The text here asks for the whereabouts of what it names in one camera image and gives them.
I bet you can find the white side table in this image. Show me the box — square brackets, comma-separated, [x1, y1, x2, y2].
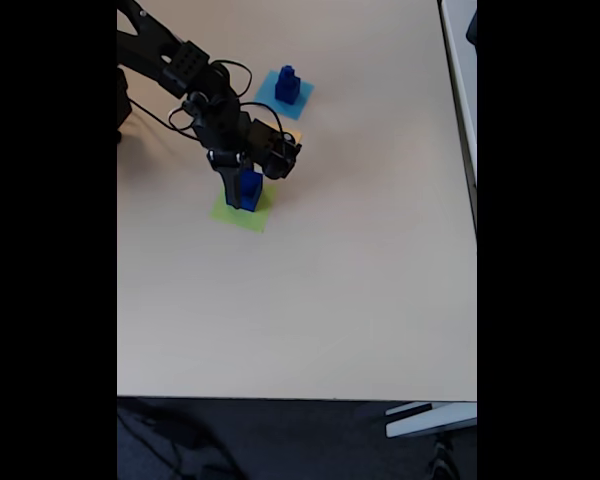
[437, 0, 478, 241]

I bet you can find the medium blue cube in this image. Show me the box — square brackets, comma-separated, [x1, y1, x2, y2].
[274, 77, 302, 106]

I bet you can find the green paper square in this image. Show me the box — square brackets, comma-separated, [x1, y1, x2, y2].
[208, 183, 277, 235]

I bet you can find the blue paper square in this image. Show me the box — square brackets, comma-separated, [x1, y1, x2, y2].
[252, 69, 315, 121]

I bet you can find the black camera box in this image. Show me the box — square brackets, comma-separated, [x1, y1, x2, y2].
[245, 118, 304, 181]

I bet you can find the orange paper square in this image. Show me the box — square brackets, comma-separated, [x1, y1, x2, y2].
[259, 119, 304, 146]

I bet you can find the white table foot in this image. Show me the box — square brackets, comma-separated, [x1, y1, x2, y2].
[384, 401, 478, 439]

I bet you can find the large blue cube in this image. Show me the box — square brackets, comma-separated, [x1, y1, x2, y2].
[224, 169, 265, 213]

